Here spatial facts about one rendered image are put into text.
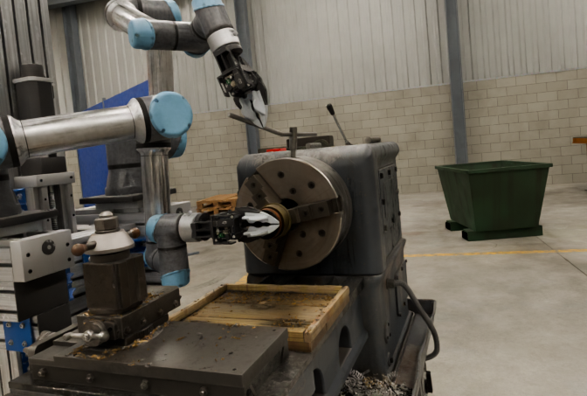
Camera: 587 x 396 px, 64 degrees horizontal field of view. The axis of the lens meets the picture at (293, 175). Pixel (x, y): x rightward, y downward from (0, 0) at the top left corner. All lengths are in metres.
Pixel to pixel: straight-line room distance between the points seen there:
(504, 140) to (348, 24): 4.41
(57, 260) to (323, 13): 10.90
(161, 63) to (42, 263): 0.78
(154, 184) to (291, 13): 10.79
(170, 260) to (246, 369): 0.63
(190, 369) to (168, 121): 0.68
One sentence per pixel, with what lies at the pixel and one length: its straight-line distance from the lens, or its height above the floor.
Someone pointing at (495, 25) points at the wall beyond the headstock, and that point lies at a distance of 11.64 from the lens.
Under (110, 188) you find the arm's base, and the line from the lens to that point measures 1.63.
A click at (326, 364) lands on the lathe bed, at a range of 1.15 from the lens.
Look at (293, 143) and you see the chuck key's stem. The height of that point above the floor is 1.27.
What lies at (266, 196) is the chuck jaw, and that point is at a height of 1.14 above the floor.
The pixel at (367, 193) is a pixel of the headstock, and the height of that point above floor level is 1.11.
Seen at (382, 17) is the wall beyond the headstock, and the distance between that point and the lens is 11.63.
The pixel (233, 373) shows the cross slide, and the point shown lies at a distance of 0.68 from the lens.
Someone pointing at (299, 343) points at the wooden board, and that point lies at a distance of 0.97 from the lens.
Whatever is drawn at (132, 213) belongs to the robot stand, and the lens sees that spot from 1.60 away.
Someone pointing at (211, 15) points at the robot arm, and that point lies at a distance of 1.23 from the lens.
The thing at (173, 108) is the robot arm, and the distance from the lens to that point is 1.22.
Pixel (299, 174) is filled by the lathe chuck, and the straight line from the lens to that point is 1.27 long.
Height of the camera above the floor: 1.26
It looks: 3 degrees down
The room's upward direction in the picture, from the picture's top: 5 degrees counter-clockwise
